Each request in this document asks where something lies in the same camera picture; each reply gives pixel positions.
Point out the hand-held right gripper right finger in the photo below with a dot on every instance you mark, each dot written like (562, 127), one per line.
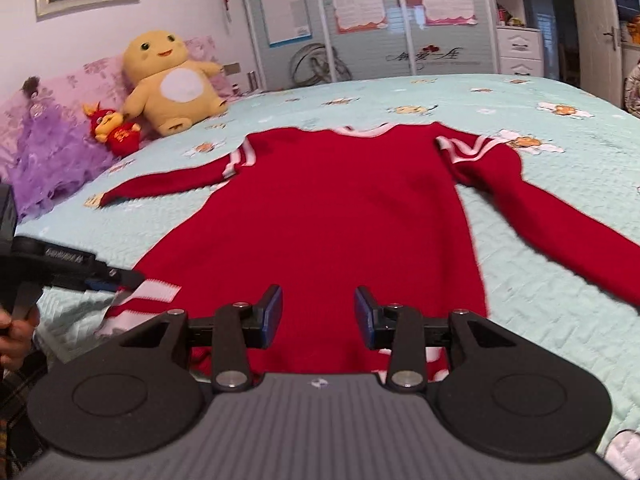
(365, 317)

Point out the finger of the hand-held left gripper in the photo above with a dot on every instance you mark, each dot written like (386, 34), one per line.
(115, 277)

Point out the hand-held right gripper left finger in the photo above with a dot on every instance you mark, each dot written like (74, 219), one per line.
(272, 315)

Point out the red sweater with white stripes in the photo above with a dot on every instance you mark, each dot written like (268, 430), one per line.
(325, 210)

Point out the person's left forearm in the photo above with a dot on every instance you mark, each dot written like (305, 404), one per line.
(20, 410)

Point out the person's left hand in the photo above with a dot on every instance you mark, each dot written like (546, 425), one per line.
(17, 340)

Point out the purple fluffy pillow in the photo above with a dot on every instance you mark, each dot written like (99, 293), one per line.
(55, 160)

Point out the small red plush toy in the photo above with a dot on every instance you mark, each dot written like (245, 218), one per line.
(117, 135)

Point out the pink floral pillow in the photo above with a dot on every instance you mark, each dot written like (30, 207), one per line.
(75, 85)

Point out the light green bee print bedspread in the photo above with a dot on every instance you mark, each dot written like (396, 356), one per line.
(550, 320)

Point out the yellow plush toy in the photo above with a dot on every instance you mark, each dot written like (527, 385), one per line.
(172, 85)

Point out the sliding door wardrobe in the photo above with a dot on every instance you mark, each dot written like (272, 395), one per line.
(370, 55)

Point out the white drawer cabinet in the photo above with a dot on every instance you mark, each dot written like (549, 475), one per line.
(520, 52)

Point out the pile of floral quilts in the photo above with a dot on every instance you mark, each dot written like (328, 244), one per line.
(634, 90)

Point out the white door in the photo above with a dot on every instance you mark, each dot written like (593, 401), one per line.
(592, 35)

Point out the blue bordered wall poster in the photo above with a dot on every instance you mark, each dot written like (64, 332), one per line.
(285, 10)

